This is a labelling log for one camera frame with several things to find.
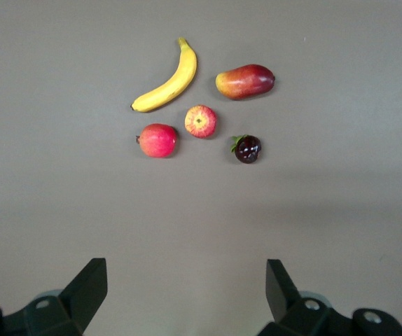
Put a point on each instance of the red yellow mango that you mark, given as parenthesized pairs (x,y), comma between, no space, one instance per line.
(244,82)

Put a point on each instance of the red yellow striped apple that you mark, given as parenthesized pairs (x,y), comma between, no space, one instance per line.
(201,121)

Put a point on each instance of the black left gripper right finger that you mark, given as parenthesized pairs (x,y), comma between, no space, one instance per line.
(285,297)

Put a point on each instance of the yellow banana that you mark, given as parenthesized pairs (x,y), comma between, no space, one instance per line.
(173,87)

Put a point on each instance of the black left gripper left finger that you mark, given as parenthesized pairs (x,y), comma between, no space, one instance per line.
(82,297)

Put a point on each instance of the dark purple mangosteen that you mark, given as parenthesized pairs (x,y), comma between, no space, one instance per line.
(248,150)

